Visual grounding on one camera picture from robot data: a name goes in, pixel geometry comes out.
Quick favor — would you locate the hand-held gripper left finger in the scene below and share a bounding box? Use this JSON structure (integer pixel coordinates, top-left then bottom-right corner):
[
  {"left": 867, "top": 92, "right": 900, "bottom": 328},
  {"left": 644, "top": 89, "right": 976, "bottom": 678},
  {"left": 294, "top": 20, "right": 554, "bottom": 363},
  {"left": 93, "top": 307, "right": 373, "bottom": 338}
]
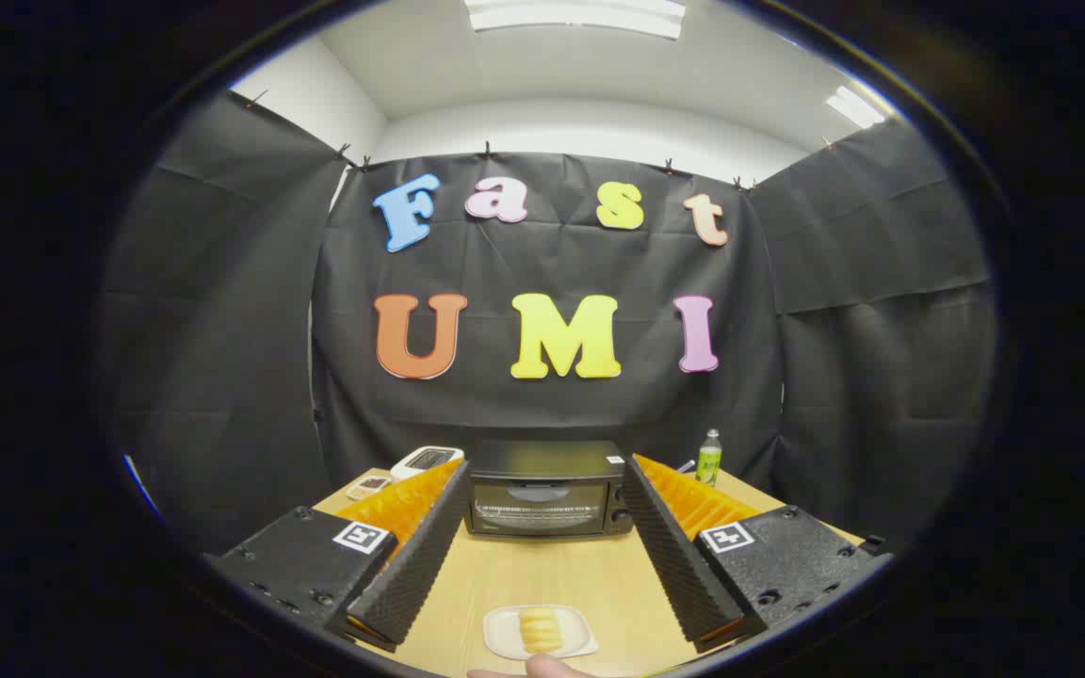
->
[{"left": 206, "top": 459, "right": 471, "bottom": 653}]

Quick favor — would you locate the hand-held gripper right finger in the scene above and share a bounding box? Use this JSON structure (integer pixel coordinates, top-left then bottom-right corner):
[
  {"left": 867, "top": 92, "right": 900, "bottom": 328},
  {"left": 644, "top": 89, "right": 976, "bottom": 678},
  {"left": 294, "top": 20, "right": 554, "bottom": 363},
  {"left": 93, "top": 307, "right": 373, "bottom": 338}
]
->
[{"left": 622, "top": 453, "right": 892, "bottom": 655}]

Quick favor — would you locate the golden bread roll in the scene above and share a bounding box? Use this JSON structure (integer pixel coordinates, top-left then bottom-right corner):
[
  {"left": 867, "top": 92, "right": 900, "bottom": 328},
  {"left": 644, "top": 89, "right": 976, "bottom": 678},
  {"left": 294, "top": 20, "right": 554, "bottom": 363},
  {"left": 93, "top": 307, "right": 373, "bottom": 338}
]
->
[{"left": 517, "top": 607, "right": 564, "bottom": 655}]

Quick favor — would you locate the black toaster oven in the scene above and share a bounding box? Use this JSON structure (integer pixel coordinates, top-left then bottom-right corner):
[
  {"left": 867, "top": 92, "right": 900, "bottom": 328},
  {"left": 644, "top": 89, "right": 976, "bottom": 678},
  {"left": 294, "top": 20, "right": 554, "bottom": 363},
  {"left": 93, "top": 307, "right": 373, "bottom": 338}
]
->
[{"left": 463, "top": 439, "right": 636, "bottom": 540}]

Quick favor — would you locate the white bread toaster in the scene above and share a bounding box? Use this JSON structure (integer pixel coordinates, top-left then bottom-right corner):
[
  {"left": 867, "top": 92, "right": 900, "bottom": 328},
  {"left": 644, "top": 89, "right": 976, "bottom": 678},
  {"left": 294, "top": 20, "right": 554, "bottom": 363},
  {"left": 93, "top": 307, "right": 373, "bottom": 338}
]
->
[{"left": 390, "top": 445, "right": 465, "bottom": 483}]

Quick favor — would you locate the white square plate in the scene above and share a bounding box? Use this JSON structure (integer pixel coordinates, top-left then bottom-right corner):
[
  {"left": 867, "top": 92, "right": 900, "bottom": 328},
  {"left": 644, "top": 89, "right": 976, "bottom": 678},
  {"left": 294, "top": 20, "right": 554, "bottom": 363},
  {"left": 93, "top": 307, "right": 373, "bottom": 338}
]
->
[{"left": 483, "top": 604, "right": 599, "bottom": 661}]

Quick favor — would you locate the green drink bottle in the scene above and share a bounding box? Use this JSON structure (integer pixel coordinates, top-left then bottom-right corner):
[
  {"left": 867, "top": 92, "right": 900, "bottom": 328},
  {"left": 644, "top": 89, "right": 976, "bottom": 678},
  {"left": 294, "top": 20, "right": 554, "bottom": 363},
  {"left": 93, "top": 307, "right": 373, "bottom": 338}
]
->
[{"left": 696, "top": 428, "right": 723, "bottom": 488}]

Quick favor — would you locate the black backdrop cloth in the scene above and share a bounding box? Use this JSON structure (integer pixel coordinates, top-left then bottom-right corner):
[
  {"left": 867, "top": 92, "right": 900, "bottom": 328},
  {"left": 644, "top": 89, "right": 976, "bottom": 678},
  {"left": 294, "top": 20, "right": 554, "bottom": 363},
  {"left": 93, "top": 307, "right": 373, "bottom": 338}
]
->
[{"left": 95, "top": 89, "right": 1000, "bottom": 557}]

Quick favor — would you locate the small ceiling light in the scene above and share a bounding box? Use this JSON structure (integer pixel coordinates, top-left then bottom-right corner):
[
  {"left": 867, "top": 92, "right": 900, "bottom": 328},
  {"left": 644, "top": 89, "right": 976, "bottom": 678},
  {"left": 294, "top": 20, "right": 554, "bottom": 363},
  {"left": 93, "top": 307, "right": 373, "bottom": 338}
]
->
[{"left": 825, "top": 85, "right": 887, "bottom": 130}]

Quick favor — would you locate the long ceiling light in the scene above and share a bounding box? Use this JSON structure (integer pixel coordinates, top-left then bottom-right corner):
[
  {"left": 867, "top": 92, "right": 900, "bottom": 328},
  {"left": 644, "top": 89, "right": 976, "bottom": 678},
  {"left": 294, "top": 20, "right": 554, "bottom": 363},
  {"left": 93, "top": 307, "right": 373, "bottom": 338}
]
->
[{"left": 463, "top": 0, "right": 687, "bottom": 40}]

